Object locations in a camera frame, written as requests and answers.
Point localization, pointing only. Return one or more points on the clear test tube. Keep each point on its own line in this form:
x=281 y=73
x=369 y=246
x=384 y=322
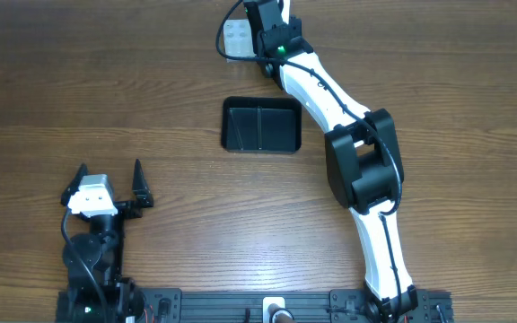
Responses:
x=259 y=130
x=236 y=130

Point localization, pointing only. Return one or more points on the mounting rail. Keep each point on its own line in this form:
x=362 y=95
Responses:
x=222 y=307

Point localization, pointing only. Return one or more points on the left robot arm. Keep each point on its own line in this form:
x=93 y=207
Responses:
x=85 y=255

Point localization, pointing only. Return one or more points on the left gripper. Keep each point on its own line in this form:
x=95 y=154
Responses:
x=130 y=208

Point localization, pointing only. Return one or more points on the white test tube rack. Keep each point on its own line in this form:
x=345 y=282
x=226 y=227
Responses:
x=238 y=40

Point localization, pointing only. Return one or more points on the black tray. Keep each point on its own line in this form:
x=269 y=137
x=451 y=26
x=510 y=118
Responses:
x=276 y=130

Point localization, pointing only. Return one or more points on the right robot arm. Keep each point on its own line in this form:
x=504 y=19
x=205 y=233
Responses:
x=312 y=85

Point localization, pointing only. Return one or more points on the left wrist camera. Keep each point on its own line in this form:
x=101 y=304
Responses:
x=92 y=197

